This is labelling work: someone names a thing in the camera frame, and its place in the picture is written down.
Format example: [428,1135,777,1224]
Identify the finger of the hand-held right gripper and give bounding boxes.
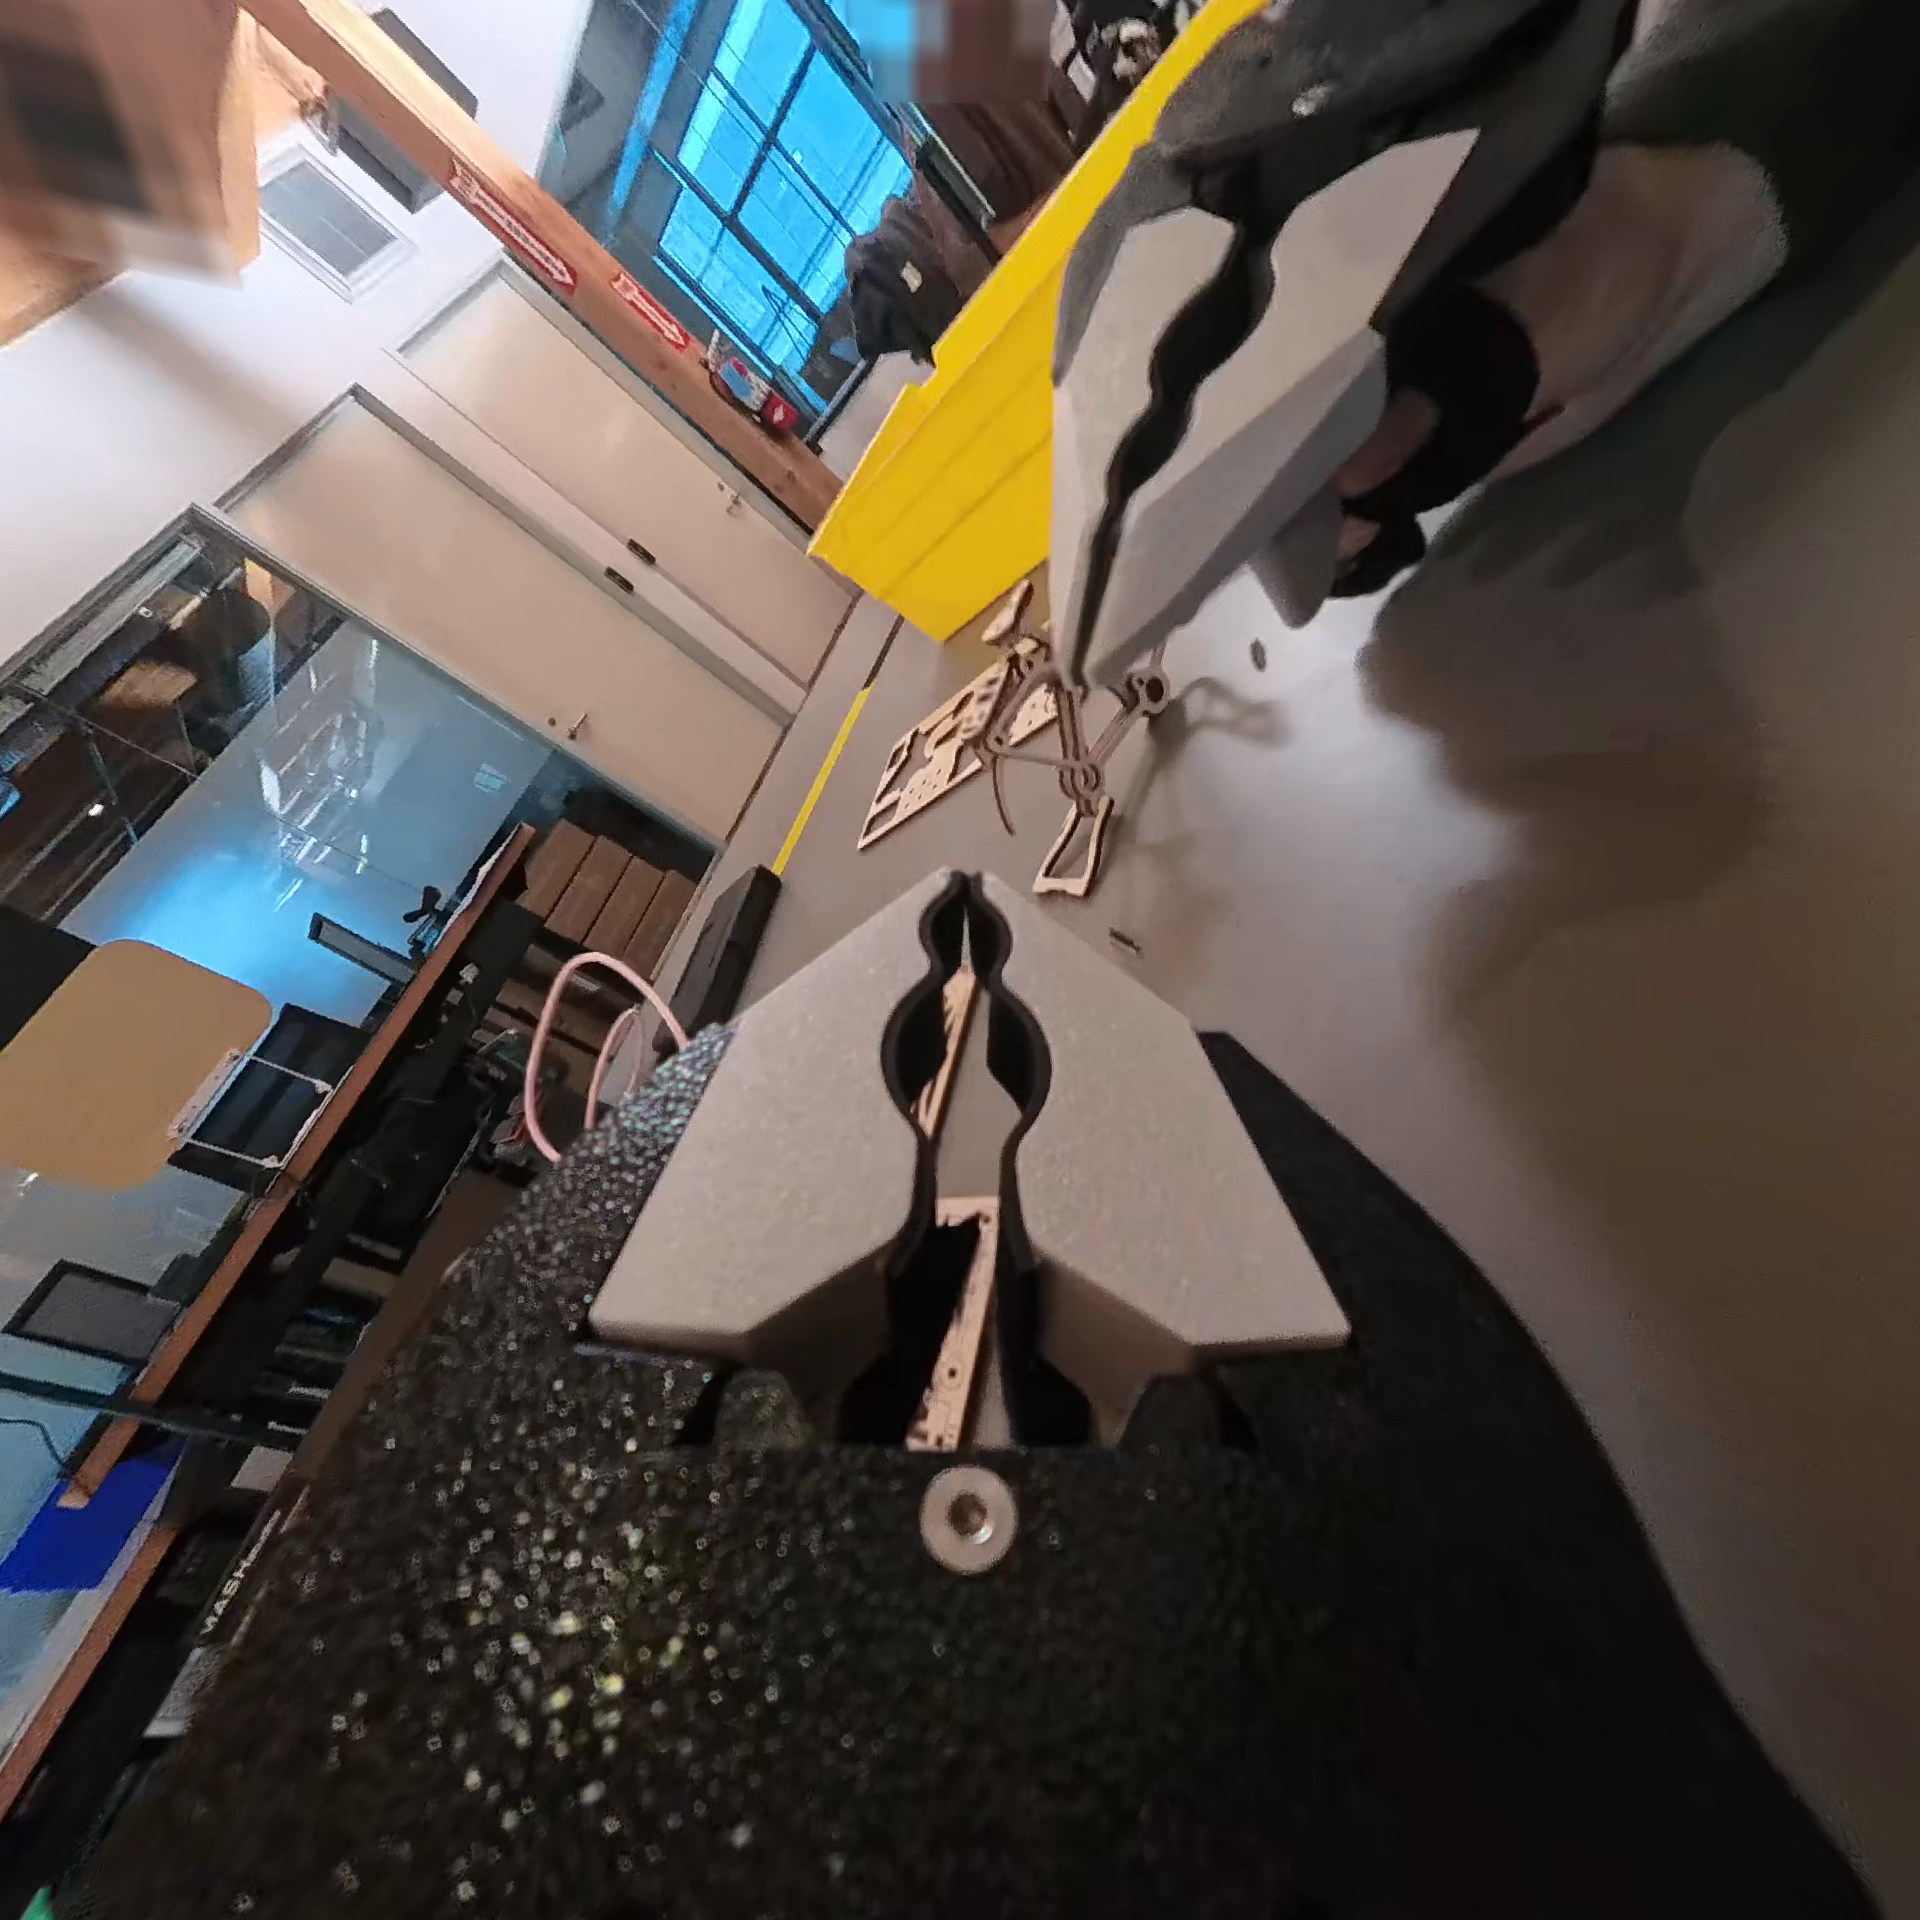
[1048,207,1239,679]
[1085,130,1482,691]

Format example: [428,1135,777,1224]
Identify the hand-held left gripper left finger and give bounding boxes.
[589,868,964,1360]

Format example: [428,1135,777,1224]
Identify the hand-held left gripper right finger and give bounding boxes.
[966,868,1356,1450]

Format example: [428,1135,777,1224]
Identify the laser-cut wooden piece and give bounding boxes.
[900,967,1006,1450]

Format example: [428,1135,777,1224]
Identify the wooden model assembly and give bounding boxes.
[983,580,1178,903]

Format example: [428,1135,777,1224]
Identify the person's right forearm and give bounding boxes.
[1499,0,1920,601]

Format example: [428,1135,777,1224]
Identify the person's right hand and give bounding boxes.
[1327,277,1562,599]

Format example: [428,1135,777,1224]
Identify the yellow plastic bin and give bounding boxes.
[811,0,1276,643]

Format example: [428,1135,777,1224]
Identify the dark backpack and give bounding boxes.
[843,188,998,363]

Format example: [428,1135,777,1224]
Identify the black box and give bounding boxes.
[661,866,785,1053]

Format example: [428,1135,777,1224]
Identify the stack of cardboard boxes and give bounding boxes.
[510,818,708,978]

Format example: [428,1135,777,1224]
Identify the laser-cut wooden sheet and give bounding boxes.
[860,661,1058,857]

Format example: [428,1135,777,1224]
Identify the large paned window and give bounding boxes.
[540,0,932,423]

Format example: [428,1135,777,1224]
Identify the yellow tape strip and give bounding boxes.
[772,684,874,876]

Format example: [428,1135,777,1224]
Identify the wooden ceiling beam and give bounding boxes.
[239,0,843,525]

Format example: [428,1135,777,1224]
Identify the grey framed screen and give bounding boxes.
[0,1260,183,1370]

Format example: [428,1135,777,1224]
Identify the blue sheet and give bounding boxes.
[0,1442,183,1599]

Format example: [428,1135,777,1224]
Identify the pink cable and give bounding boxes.
[525,951,691,1163]

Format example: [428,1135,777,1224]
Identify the white wall vent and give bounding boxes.
[254,140,419,302]

